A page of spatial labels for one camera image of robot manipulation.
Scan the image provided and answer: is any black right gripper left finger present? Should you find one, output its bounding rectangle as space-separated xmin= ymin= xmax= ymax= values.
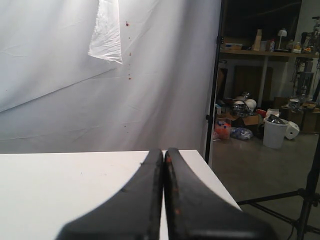
xmin=57 ymin=149 xmax=164 ymax=240

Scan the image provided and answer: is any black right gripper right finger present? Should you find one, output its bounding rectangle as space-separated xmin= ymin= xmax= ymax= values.
xmin=164 ymin=148 xmax=273 ymax=240

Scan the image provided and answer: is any orange bag on floor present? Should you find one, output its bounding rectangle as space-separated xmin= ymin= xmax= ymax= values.
xmin=214 ymin=118 xmax=232 ymax=140

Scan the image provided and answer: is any black backdrop stand pole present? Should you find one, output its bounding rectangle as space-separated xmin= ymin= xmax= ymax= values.
xmin=204 ymin=0 xmax=225 ymax=165

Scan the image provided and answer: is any white plastic bucket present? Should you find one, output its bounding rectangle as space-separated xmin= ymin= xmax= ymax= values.
xmin=263 ymin=117 xmax=289 ymax=149

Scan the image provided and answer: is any black tripod stand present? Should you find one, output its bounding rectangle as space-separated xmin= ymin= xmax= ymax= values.
xmin=234 ymin=99 xmax=320 ymax=240

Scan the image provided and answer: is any white paper towel roll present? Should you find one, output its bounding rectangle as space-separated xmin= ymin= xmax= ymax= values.
xmin=285 ymin=121 xmax=300 ymax=140

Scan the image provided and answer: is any white backdrop cloth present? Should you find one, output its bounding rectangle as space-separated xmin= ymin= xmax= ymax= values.
xmin=0 ymin=0 xmax=221 ymax=154

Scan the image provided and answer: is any wooden shelf with clutter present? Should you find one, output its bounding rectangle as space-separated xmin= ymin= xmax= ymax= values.
xmin=220 ymin=36 xmax=320 ymax=62

